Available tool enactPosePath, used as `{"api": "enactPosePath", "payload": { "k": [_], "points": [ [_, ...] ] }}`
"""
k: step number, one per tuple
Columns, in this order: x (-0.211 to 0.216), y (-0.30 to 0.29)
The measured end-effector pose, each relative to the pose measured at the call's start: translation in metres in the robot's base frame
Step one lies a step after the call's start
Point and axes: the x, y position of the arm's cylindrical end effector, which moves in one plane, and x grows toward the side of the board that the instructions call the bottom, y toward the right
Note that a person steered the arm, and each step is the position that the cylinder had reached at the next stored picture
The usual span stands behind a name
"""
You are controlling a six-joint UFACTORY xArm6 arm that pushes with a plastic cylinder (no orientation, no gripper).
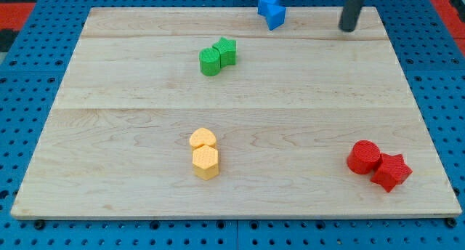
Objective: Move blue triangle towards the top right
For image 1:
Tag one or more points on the blue triangle block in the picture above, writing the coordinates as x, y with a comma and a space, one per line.
275, 16

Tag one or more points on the yellow heart block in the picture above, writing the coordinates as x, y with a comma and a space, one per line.
201, 137

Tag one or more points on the yellow hexagon block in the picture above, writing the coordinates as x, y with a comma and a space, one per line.
206, 162

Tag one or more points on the green cylinder block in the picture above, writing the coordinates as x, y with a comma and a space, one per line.
209, 60

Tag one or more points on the green star block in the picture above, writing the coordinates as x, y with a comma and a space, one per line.
227, 49

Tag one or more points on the blue cube block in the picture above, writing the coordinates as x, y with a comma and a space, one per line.
262, 6

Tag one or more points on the red cylinder block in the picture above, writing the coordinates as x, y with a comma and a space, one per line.
363, 157

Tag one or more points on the red star block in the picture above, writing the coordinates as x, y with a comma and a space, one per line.
391, 171

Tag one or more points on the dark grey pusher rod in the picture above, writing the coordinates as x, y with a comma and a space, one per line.
350, 14

